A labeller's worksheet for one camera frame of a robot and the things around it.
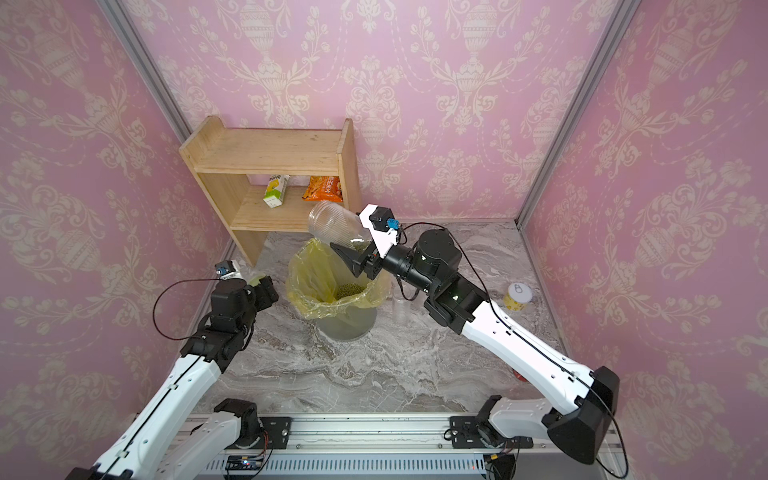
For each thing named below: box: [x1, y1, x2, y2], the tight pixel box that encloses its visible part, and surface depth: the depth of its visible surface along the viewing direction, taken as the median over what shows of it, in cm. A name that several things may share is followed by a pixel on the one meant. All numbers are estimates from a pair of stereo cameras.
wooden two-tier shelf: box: [179, 116, 361, 267], surface depth 87 cm
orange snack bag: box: [302, 176, 344, 203], surface depth 98 cm
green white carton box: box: [263, 174, 290, 209], surface depth 97 cm
